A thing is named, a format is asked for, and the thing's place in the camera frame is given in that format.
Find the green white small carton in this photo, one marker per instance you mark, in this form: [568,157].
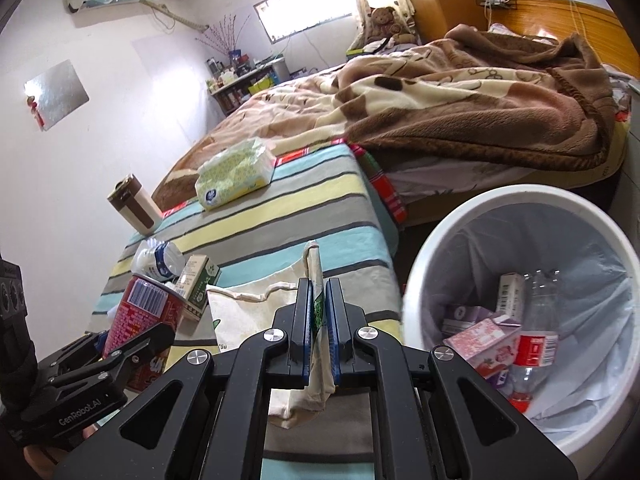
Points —
[198,273]

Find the brown white travel mug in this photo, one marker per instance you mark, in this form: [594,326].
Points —
[130,199]

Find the red white milk carton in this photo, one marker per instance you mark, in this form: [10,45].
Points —
[489,346]

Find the silver wall poster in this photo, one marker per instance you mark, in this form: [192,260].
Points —
[54,94]

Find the decorative branch vase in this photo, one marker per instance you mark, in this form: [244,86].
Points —
[223,37]

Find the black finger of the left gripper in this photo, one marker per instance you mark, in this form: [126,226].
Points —
[135,349]

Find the wooden headboard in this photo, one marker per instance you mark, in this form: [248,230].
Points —
[561,18]

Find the green tissue pack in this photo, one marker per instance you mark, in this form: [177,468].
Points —
[244,168]

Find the purple snack packet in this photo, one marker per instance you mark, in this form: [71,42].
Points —
[459,318]

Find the brown beige fleece blanket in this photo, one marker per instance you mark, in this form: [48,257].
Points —
[508,100]

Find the clear cola bottle red label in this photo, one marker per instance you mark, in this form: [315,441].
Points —
[539,338]

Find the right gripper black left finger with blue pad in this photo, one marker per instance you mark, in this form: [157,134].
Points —
[206,418]

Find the red drink can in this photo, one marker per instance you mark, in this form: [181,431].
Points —
[145,302]

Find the cluttered wall shelf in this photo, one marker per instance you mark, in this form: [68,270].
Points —
[230,90]

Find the window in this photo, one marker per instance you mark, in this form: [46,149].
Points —
[281,19]

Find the white trash bin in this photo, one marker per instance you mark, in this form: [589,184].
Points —
[584,406]

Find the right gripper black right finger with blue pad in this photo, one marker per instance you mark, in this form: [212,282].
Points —
[432,415]

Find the white blue plastic bottle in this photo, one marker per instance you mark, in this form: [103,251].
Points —
[159,260]

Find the striped bed sheet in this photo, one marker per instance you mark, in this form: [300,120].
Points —
[320,196]

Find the white purple medicine box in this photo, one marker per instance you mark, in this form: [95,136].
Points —
[511,296]

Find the brown teddy bear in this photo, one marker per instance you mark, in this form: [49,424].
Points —
[386,24]

